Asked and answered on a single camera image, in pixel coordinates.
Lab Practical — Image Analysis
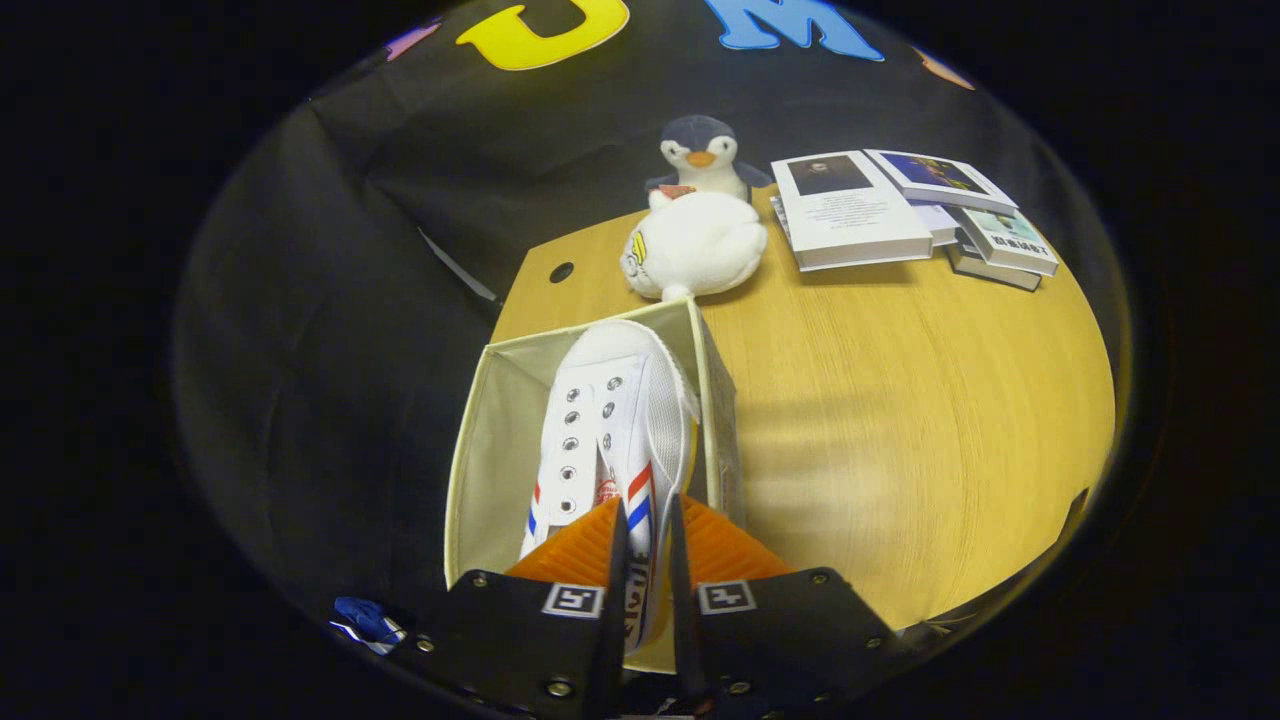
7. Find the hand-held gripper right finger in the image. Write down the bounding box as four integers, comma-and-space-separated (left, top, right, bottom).
668, 493, 896, 716

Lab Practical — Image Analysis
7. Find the book with blue cover picture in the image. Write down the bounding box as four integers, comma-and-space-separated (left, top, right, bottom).
865, 148, 1019, 216

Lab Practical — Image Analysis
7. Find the grey fabric storage box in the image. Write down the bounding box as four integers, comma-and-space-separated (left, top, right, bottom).
443, 297, 746, 676

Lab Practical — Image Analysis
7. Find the blue and white packet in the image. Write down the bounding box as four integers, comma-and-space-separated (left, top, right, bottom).
330, 597, 408, 656

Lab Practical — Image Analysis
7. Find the dark book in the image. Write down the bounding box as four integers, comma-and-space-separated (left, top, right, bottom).
945, 230, 1043, 293

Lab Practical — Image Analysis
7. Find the navy penguin plush toy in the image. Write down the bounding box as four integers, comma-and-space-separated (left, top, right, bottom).
645, 114, 773, 206

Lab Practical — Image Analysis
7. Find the plain white book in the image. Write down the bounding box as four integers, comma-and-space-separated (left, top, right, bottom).
910, 200, 961, 247

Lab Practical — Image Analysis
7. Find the book with pale teal cover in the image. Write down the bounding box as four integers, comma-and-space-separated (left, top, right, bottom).
960, 205, 1059, 278

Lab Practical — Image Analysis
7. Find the white shoe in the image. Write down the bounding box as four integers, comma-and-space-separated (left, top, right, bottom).
518, 318, 701, 651

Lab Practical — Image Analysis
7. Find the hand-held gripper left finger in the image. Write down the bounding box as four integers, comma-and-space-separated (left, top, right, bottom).
400, 497, 631, 720

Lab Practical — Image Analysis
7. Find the white book with portrait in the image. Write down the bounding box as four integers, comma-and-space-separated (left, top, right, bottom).
770, 150, 934, 273

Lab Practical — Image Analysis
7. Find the white plush toy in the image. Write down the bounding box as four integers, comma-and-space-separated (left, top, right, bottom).
620, 190, 769, 303

